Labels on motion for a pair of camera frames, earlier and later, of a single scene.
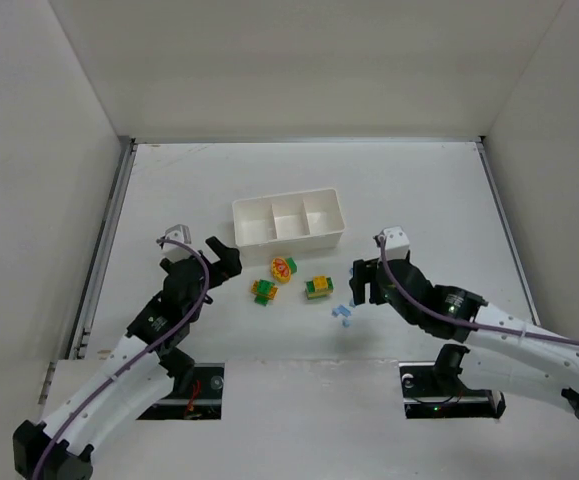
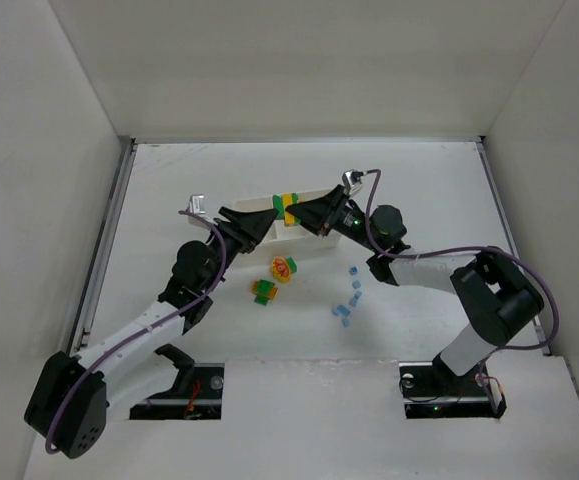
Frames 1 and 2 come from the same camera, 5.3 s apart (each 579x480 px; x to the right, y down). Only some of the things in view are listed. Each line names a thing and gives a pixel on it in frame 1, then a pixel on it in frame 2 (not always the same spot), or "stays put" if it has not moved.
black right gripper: x=369 y=282 -> x=333 y=211
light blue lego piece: x=341 y=310 stays put
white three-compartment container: x=288 y=222 stays put
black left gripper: x=211 y=267 -> x=232 y=230
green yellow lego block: x=319 y=286 -> x=283 y=201
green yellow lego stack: x=265 y=291 stays put
